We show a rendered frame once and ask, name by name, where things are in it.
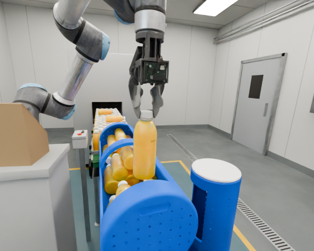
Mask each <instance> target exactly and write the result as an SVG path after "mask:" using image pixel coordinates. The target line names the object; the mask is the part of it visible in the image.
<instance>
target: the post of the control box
mask: <svg viewBox="0 0 314 251"><path fill-rule="evenodd" d="M79 159H80V171H81V182H82V194H83V206H84V217H85V229H86V241H87V242H90V241H91V229H90V216H89V203H88V190H87V177H86V164H85V151H84V148H80V149H79Z"/></svg>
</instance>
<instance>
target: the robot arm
mask: <svg viewBox="0 0 314 251"><path fill-rule="evenodd" d="M90 1H91V0H59V2H57V3H56V4H55V6H54V8H53V19H54V22H55V24H56V26H57V28H58V29H59V31H60V32H61V33H62V35H63V36H64V37H65V38H66V39H68V40H69V41H70V42H72V43H73V44H75V45H76V47H75V50H76V53H77V54H76V56H75V58H74V60H73V62H72V64H71V66H70V68H69V70H68V72H67V74H66V76H65V78H64V80H63V82H62V84H61V86H60V88H59V90H58V91H55V92H54V93H53V94H50V93H48V92H47V89H46V88H44V87H43V86H42V85H40V84H36V83H25V84H23V85H22V86H21V87H20V89H18V91H17V94H16V96H15V98H14V100H13V102H12V103H22V104H23V105H24V106H25V107H26V108H27V109H28V111H29V112H30V113H31V114H32V115H33V116H34V118H35V119H36V120H37V121H38V122H39V123H40V120H39V113H42V114H45V115H49V116H52V117H55V118H58V119H62V120H68V119H70V118H71V117H72V115H73V114H74V112H75V110H76V107H77V105H76V101H75V97H76V95H77V93H78V91H79V90H80V88H81V86H82V84H83V82H84V80H85V79H86V77H87V75H88V73H89V71H90V70H91V68H92V66H93V64H94V63H98V62H99V60H104V59H105V58H106V56H107V53H108V51H109V47H110V38H109V36H107V35H106V34H105V33H104V32H103V31H101V30H99V29H98V28H96V27H95V26H94V25H92V24H91V23H89V22H88V21H86V20H85V19H84V18H82V17H81V16H82V14H83V12H84V11H85V9H86V7H87V6H88V4H89V2H90ZM103 1H104V2H105V3H107V4H108V5H109V6H110V7H111V8H113V11H114V15H115V16H116V18H117V20H118V21H119V22H120V23H122V24H125V25H129V24H132V23H135V34H136V42H138V43H141V44H143V46H137V49H136V51H135V54H134V57H133V60H132V62H131V65H130V68H129V73H130V79H129V84H128V87H129V92H130V97H131V100H132V105H133V109H134V112H135V114H136V116H137V118H140V114H141V111H140V105H141V96H142V95H143V89H142V88H141V85H143V84H146V83H150V85H151V86H153V85H154V84H155V86H154V87H153V88H152V89H151V90H150V94H151V96H152V99H153V101H152V106H153V109H152V112H153V118H156V116H157V114H158V112H159V109H160V107H162V106H163V98H162V97H161V96H162V93H163V91H164V85H165V83H168V73H169V61H165V60H163V59H162V56H161V44H162V43H164V34H165V28H166V26H167V24H166V23H165V13H166V0H103ZM160 57H161V58H160ZM139 83H140V85H139Z"/></svg>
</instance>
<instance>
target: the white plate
mask: <svg viewBox="0 0 314 251"><path fill-rule="evenodd" d="M192 170H193V171H194V172H195V173H196V174H197V175H199V176H200V177H202V178H204V179H207V180H210V181H214V182H219V183H231V182H235V181H237V180H239V179H240V178H241V172H240V170H239V169H238V168H237V167H236V166H234V165H232V164H231V163H228V162H226V161H222V160H218V159H212V158H204V159H199V160H196V161H195V162H194V163H193V164H192Z"/></svg>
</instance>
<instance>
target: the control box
mask: <svg viewBox="0 0 314 251"><path fill-rule="evenodd" d="M81 132H82V130H76V131H75V132H74V134H73V136H72V144H73V149H80V148H87V144H88V133H87V132H88V131H87V130H84V133H82V134H81V135H78V133H81Z"/></svg>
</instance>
